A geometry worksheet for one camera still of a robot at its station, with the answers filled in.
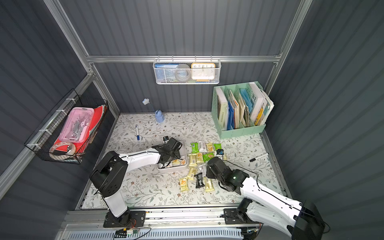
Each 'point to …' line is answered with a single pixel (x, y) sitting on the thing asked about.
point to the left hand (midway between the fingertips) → (175, 153)
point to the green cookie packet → (218, 146)
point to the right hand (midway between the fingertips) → (212, 166)
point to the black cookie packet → (199, 182)
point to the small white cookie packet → (202, 147)
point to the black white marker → (259, 157)
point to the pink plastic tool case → (77, 128)
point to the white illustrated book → (261, 104)
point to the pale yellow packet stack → (210, 147)
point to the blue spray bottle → (159, 116)
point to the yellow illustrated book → (259, 119)
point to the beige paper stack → (240, 111)
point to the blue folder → (230, 119)
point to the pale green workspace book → (222, 109)
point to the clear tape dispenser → (62, 149)
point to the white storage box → (166, 166)
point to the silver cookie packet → (202, 168)
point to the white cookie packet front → (177, 162)
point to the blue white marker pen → (138, 136)
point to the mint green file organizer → (241, 89)
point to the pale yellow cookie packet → (183, 184)
